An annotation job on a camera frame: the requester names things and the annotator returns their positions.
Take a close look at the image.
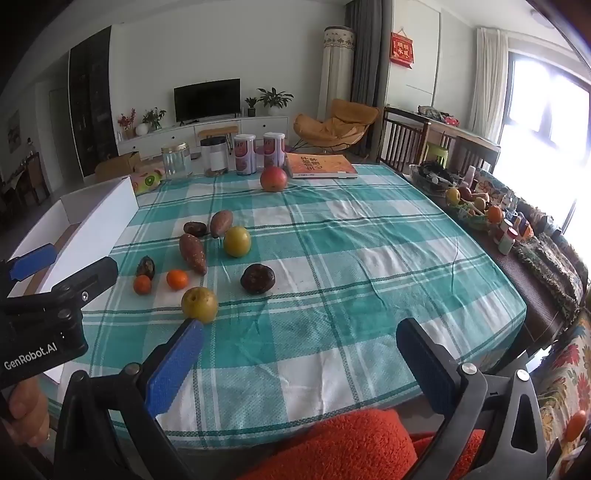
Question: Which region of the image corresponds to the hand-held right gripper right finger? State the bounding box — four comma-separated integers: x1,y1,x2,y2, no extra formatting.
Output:
396,318,550,480

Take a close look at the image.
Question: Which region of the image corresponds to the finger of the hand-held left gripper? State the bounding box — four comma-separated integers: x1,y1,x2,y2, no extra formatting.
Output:
48,257,120,319
0,244,57,282

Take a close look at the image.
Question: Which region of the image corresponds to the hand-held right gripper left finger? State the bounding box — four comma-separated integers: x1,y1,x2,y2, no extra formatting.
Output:
53,318,206,480

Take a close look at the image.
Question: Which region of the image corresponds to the white cardboard box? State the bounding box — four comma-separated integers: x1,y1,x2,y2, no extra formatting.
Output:
7,176,139,386

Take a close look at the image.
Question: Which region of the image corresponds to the yellow green round fruit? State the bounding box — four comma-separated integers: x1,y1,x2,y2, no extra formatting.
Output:
181,287,219,323
224,226,252,258

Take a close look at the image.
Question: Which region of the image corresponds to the person's left hand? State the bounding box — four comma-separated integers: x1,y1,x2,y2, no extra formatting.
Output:
7,377,51,448

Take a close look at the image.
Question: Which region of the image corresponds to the dark wooden dining chair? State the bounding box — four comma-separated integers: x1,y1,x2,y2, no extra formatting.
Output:
17,151,50,207

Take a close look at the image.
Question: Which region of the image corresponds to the orange fleece garment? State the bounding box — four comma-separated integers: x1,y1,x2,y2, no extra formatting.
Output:
239,408,486,480

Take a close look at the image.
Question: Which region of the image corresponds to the large sweet potato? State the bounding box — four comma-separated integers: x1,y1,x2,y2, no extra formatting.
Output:
178,233,208,276

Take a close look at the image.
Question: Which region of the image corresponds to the fruit printed packet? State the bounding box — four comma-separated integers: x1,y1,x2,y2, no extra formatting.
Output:
130,168,165,195

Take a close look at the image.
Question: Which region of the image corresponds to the brown cardboard box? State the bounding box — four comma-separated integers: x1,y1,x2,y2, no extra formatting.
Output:
95,151,142,182

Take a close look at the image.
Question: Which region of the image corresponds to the green white checked tablecloth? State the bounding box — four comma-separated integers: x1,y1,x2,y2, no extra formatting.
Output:
28,164,528,450

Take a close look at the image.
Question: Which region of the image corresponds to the small sweet potato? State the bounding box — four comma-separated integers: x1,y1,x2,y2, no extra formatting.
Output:
210,210,233,238

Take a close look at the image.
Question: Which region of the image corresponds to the floral sofa cover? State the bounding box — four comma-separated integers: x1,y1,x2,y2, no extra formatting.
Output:
531,309,591,467

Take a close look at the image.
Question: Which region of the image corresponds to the glass jar with gold lid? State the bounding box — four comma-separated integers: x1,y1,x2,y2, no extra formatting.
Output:
161,143,194,181

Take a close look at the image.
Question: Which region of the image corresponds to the patterned fruit bowl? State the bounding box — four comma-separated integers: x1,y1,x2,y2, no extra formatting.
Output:
444,185,505,232

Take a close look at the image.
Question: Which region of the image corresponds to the dark knitted blanket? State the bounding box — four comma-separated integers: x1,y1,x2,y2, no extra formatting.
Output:
513,230,586,325

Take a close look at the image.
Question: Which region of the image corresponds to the red flower plant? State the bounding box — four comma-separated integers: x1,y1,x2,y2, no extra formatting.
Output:
117,108,138,139

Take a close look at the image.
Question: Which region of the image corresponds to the green plant in white pot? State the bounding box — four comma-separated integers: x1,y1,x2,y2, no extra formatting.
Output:
140,107,167,136

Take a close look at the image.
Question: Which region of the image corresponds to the black display cabinet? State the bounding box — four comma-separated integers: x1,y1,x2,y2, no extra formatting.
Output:
68,25,119,178

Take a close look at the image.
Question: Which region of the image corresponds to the white label jar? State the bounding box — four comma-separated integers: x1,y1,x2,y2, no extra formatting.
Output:
199,137,229,177

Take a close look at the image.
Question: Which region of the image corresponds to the row of small bottles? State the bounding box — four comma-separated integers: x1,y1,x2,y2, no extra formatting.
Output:
462,165,539,241

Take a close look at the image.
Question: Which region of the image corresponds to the clear bowl of dark clutter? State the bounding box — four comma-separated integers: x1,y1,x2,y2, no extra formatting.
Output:
410,160,456,195

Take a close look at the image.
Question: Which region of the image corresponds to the wooden stool with metal legs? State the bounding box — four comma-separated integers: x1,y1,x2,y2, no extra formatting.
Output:
197,125,239,153

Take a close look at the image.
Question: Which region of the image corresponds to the pink white can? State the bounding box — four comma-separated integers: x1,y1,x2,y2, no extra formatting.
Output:
233,134,257,176
262,132,287,171

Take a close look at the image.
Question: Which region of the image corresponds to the black television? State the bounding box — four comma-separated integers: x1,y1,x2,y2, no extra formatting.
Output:
174,78,241,124

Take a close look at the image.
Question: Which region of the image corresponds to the green stool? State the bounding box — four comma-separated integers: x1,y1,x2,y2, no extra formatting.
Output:
425,143,451,168

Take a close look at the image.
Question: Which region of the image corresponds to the white television cabinet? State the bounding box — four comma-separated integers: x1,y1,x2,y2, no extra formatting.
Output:
116,115,290,158

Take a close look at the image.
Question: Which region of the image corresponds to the orange book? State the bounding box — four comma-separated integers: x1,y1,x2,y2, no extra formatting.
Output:
285,153,359,179

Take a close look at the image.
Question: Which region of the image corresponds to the wooden slatted table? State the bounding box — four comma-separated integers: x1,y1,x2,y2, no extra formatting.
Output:
376,106,502,174

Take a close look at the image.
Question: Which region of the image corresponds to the pile of clothes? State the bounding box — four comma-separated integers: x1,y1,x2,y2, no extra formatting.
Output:
418,105,460,126

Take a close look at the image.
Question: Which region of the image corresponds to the large leafy potted plant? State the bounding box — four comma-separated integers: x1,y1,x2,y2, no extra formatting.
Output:
257,88,294,116

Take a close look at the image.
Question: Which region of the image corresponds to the orange lounge chair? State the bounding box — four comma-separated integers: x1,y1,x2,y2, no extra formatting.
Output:
293,98,380,153

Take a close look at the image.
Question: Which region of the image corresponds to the bright window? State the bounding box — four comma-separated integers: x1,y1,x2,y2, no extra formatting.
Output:
499,46,591,278

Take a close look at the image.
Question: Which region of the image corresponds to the white curtain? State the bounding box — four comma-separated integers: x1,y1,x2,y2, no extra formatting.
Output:
468,27,509,144

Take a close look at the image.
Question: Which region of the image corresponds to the covered standing air conditioner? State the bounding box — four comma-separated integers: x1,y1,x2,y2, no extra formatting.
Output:
318,26,356,139

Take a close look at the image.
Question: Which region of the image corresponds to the grey curtain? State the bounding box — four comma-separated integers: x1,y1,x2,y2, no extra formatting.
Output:
344,0,394,139

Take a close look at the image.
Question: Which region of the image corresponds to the framed wall picture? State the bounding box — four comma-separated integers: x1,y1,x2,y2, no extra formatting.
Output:
6,110,22,154

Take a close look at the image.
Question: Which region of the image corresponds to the red wall hanging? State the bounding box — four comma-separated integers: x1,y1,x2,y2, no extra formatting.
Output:
389,28,415,70

